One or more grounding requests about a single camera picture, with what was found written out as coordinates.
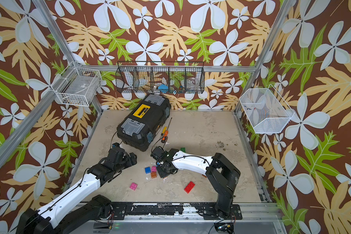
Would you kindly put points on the magenta lego brick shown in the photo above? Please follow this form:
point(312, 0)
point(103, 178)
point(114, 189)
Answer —
point(133, 186)

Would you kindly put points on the white wire basket left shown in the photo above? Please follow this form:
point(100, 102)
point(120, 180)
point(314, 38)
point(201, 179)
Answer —
point(78, 85)

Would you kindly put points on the yellow handled screwdriver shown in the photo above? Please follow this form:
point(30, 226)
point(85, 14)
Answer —
point(166, 128)

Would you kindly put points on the red long lego brick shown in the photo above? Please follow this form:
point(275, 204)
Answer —
point(189, 187)

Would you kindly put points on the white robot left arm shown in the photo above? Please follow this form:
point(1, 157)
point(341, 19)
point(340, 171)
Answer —
point(61, 215)

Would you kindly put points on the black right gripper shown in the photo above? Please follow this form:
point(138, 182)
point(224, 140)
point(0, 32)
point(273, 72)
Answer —
point(161, 174)

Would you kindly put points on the black toolbox with yellow label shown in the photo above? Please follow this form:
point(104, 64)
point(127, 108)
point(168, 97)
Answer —
point(140, 127)

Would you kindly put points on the orange lego brick left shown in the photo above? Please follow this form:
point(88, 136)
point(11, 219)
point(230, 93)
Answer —
point(153, 175)

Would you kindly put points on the black wire basket back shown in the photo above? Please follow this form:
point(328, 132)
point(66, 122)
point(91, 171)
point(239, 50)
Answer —
point(181, 77)

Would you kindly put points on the blue object in basket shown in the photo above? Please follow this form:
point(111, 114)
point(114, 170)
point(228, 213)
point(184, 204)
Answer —
point(163, 88)

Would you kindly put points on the black mounting rail base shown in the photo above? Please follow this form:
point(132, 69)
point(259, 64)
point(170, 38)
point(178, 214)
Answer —
point(193, 210)

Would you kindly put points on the white wire basket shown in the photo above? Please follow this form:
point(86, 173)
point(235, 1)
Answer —
point(266, 110)
point(78, 85)

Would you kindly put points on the white wire basket right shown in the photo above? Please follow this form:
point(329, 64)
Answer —
point(266, 110)

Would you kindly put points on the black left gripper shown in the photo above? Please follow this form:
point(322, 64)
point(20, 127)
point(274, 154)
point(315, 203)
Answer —
point(130, 162)

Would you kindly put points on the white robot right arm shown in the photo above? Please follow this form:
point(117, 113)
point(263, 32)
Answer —
point(220, 172)

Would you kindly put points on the dark blue lego brick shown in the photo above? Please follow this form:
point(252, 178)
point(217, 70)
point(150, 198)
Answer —
point(147, 170)

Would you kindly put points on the orange handled screwdriver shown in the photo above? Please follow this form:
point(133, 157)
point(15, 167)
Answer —
point(165, 137)

